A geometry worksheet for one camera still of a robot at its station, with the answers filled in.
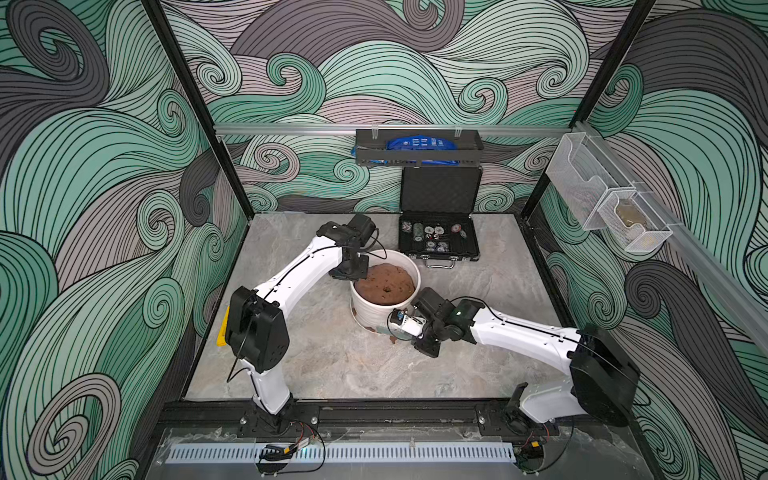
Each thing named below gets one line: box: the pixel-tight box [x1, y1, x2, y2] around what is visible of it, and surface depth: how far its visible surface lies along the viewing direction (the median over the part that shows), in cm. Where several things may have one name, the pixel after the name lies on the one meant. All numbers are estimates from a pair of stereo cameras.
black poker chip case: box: [398, 166, 483, 269], surface depth 114 cm
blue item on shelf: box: [369, 135, 460, 166], surface depth 94 cm
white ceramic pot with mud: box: [350, 249, 421, 335], surface depth 88 cm
